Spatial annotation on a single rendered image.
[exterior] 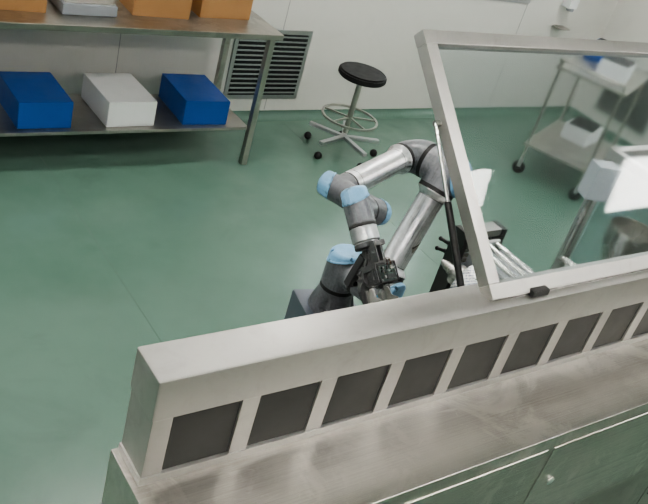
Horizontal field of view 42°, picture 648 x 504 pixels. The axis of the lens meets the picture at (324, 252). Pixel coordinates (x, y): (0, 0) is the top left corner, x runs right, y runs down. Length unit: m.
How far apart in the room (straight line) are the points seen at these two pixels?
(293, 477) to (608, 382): 0.83
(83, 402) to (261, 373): 2.29
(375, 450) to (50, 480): 1.92
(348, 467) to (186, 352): 0.38
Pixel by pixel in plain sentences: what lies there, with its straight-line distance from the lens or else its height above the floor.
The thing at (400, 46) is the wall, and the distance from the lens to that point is 6.74.
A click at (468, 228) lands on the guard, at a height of 1.75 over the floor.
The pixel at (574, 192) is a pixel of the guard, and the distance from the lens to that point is 1.89.
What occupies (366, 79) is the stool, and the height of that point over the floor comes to 0.62.
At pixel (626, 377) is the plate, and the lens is 2.03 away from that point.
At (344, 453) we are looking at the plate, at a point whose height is 1.44.
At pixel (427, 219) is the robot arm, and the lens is 2.59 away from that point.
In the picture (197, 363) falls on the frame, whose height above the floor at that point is 1.65.
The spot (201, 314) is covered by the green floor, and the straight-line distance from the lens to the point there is 4.09.
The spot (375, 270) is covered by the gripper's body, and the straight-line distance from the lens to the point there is 2.15.
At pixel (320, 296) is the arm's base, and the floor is 0.96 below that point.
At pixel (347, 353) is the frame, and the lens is 1.39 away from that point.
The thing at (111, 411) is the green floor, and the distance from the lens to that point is 3.53.
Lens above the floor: 2.46
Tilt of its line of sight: 31 degrees down
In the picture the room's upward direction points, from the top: 17 degrees clockwise
